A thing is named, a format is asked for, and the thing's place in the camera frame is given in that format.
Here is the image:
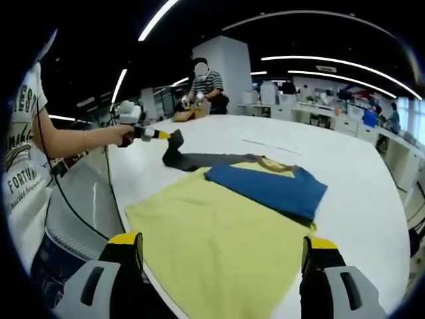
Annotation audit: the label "black equipment rig with cables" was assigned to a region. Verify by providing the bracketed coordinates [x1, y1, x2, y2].
[408, 185, 425, 257]

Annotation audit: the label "ceiling light strips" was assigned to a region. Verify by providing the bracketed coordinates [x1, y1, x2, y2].
[48, 0, 416, 124]

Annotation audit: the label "row of white cabinets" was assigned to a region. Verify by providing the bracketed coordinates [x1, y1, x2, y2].
[237, 99, 425, 187]

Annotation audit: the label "tall white storage box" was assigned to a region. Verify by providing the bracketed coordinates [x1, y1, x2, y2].
[260, 82, 278, 106]

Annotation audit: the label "brown cardboard box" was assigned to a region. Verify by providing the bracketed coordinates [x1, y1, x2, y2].
[171, 102, 212, 122]

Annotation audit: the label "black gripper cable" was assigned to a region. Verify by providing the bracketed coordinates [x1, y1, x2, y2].
[35, 98, 127, 241]

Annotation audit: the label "grey mesh chair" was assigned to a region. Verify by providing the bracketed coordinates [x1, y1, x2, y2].
[41, 156, 129, 263]

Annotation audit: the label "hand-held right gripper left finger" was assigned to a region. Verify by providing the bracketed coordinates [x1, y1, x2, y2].
[52, 231, 145, 319]

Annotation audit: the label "person in white shirt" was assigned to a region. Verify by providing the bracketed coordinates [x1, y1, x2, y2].
[3, 61, 54, 240]

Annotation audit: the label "blue storage box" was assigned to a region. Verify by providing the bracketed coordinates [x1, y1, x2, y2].
[363, 109, 380, 128]

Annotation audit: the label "yellow blue grey garment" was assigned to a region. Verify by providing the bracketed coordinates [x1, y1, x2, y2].
[124, 128, 329, 319]

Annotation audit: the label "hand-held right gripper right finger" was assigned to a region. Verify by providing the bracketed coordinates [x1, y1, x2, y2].
[299, 235, 388, 319]

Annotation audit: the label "person's left hand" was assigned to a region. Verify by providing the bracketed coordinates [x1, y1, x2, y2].
[116, 125, 137, 149]

